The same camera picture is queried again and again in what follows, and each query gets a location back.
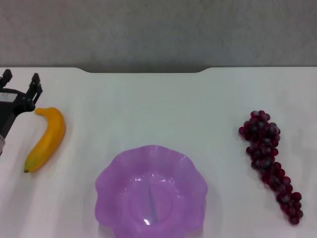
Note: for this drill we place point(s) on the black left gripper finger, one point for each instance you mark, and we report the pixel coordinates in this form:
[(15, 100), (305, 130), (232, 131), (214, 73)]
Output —
[(7, 74), (34, 89)]

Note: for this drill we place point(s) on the dark red grape bunch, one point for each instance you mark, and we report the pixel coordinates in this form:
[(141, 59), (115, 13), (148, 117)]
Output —
[(265, 146)]

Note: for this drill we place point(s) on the yellow banana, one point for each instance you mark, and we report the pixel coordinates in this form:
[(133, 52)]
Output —
[(48, 138)]

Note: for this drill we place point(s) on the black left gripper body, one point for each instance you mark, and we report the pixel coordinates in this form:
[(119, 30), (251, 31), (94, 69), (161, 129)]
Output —
[(10, 106)]

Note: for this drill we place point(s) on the purple wavy plastic bowl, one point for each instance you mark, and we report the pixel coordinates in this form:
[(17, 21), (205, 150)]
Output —
[(151, 188)]

